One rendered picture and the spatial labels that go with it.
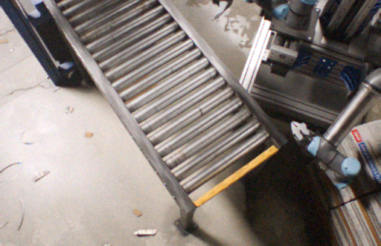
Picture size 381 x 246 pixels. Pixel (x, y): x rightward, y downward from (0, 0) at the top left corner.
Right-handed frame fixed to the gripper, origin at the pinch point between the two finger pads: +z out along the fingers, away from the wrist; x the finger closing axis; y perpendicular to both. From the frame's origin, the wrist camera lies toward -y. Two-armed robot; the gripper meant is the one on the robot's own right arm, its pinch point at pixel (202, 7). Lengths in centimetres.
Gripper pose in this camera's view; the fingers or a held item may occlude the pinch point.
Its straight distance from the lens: 138.3
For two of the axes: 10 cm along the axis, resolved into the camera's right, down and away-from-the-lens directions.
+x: -6.8, -7.2, 1.3
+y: -1.0, 2.7, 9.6
